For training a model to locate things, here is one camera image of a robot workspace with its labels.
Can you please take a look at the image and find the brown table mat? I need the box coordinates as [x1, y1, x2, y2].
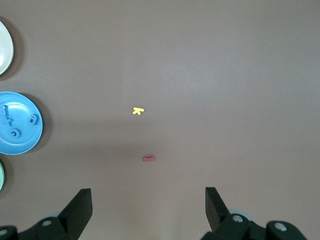
[0, 0, 320, 240]

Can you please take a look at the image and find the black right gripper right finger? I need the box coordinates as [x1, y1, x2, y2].
[199, 186, 307, 240]

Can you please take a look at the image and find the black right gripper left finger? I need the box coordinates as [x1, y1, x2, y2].
[0, 187, 93, 240]

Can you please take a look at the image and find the green plate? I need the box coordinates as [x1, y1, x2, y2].
[0, 161, 5, 192]

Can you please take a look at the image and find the beige pink plate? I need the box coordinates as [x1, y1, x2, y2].
[0, 19, 15, 76]

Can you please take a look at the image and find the blue plate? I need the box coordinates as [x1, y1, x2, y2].
[0, 91, 44, 155]

